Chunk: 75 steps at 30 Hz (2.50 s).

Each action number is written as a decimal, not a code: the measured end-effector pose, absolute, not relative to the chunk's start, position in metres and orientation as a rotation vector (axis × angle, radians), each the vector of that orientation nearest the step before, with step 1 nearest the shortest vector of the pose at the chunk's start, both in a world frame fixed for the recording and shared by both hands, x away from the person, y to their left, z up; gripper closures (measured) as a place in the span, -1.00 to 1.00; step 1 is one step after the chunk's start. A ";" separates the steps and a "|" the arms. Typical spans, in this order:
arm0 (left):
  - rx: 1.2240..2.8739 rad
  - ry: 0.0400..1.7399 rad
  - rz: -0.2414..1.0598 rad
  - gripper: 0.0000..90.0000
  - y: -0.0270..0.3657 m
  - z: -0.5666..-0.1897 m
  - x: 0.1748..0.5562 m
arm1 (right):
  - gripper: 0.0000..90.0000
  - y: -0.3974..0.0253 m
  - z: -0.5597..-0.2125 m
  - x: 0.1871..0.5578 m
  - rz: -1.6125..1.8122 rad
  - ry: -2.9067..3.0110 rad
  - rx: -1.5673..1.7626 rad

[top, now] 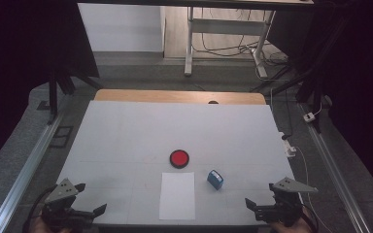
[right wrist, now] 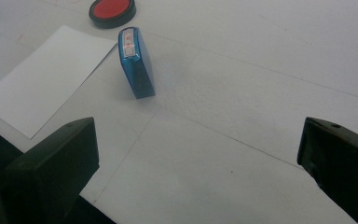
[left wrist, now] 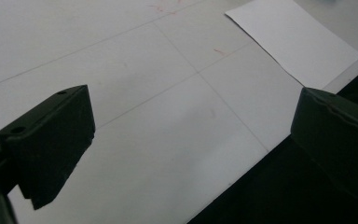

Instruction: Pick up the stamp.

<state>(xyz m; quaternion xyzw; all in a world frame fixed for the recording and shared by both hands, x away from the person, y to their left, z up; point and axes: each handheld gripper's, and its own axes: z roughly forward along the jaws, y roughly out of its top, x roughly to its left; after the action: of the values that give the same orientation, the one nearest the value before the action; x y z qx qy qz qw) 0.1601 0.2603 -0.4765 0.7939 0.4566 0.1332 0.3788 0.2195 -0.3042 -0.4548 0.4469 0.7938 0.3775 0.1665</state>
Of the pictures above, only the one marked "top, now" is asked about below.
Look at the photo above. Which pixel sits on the round red ink pad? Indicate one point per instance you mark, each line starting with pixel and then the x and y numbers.
pixel 179 158

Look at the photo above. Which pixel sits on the person's right hand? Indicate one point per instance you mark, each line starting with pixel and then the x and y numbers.
pixel 299 228

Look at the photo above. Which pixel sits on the dark curtain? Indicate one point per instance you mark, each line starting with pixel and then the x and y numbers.
pixel 19 64
pixel 359 81

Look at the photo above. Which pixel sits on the small white adapter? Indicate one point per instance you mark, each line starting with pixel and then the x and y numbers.
pixel 309 116

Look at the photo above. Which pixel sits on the blue stamp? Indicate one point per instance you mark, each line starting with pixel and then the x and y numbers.
pixel 215 180

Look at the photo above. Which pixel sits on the black rectangular floor frame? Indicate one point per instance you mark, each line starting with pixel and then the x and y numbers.
pixel 61 137

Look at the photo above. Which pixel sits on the white metal desk frame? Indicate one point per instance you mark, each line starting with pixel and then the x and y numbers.
pixel 226 26

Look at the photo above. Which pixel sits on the black metal stand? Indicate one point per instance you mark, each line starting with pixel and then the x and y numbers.
pixel 307 87
pixel 53 93

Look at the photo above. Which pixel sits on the white power strip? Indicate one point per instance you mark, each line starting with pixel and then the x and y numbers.
pixel 288 145

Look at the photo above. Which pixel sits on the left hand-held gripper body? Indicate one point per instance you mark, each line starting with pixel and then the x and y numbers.
pixel 60 191

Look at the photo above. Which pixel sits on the white paper sheet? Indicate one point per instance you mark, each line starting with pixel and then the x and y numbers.
pixel 177 197

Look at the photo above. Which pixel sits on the aluminium rail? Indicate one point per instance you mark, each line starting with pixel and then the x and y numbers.
pixel 22 174
pixel 333 174

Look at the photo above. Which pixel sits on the person's left hand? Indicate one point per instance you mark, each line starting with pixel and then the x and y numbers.
pixel 39 227

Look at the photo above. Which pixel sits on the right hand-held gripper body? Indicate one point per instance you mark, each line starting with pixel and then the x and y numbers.
pixel 288 207

